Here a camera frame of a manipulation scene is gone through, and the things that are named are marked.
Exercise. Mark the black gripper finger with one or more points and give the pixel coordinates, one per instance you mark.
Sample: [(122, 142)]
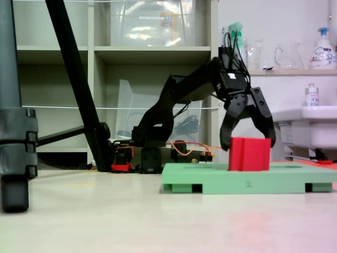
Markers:
[(262, 110), (226, 129)]

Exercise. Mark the red cross columnar block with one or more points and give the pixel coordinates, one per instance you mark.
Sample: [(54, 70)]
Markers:
[(250, 155)]

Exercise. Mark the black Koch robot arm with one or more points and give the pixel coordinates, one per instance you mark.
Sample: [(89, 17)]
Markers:
[(189, 87)]

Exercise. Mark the flat orange block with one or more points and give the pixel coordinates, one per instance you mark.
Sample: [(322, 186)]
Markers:
[(334, 166)]

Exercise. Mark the clear glass beaker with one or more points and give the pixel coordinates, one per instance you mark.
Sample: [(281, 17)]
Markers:
[(255, 58)]

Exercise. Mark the small clear sanitizer bottle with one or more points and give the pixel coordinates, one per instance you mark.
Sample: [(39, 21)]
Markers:
[(312, 96)]

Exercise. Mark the flat green shape board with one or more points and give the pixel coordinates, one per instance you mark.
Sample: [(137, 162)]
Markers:
[(237, 182)]

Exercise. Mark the green spray bottle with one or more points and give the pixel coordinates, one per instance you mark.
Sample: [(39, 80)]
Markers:
[(242, 44)]

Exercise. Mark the white sink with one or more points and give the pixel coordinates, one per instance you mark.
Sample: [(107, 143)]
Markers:
[(316, 126)]

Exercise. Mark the clear glass pitcher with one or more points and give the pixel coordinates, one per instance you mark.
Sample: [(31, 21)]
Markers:
[(289, 58)]

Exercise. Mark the blue white toothbrush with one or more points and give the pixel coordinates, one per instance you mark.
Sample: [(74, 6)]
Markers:
[(223, 33)]

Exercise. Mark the small red black clip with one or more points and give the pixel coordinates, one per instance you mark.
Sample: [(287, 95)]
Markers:
[(324, 162)]

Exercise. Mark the white foam soap bottle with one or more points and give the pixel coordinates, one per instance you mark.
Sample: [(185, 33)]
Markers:
[(322, 55)]

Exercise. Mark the beige shelf unit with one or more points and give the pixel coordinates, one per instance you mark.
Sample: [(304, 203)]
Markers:
[(147, 51)]

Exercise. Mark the clear plastic storage box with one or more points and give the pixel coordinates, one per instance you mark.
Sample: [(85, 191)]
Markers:
[(147, 26)]

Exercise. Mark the long yellow tape strip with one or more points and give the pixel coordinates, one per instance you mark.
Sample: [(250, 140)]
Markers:
[(79, 184)]

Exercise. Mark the dark grey tripod leg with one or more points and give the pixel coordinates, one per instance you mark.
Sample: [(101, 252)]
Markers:
[(10, 79)]

